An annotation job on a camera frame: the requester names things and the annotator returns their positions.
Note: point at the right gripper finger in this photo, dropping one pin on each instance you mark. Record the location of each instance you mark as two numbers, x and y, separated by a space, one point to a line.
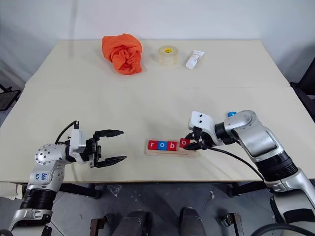
190 136
195 147

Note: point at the light wooden letter tray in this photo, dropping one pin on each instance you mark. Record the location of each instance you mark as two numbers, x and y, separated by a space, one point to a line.
172 153

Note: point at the red tile r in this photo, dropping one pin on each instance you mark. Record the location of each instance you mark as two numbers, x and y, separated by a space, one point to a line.
152 145

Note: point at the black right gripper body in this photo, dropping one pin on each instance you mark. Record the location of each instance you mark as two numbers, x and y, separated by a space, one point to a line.
204 140

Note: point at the blue tile o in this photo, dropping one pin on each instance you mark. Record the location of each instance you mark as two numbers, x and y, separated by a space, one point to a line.
162 145

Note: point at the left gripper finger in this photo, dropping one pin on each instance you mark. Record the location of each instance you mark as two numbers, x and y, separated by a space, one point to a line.
113 161
110 132

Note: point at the black table leg frame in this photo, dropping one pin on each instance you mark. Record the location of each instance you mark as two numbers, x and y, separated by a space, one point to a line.
248 188
78 190

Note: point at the rusty brown caster bracket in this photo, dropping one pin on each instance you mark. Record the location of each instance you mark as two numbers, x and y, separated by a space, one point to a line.
232 223
98 225

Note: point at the small clear plastic bag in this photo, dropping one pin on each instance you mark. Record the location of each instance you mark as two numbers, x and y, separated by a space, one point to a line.
114 190

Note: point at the black chair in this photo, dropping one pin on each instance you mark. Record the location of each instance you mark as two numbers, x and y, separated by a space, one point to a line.
306 86

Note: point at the dark rounded shape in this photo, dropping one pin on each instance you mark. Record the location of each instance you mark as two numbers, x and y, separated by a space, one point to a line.
134 225
192 222

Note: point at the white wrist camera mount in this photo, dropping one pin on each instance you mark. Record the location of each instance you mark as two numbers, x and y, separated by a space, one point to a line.
200 120
77 142

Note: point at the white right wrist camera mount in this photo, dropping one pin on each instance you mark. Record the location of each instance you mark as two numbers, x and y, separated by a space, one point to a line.
200 120

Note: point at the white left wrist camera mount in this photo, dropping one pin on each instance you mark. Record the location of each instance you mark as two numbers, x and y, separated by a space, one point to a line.
77 142

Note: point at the white squeeze tube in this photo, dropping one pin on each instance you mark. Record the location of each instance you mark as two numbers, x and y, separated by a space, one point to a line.
194 60

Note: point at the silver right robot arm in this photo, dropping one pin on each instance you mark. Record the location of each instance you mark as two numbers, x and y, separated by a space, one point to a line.
261 140

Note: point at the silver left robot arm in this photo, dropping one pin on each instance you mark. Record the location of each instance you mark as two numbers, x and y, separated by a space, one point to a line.
46 167

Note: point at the blue tile t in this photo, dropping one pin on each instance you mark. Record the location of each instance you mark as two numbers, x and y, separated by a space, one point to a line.
231 114

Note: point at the clear tape roll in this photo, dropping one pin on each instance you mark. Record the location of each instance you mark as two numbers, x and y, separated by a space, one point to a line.
168 57

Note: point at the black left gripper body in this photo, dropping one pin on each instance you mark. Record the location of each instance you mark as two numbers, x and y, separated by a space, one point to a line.
93 150

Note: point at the crumpled orange cloth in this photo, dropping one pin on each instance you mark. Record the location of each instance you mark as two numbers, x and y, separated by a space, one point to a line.
123 54

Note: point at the red tile b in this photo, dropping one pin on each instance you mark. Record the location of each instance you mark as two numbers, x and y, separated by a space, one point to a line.
171 145

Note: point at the red tile o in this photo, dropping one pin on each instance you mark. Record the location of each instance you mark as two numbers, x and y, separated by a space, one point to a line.
184 142

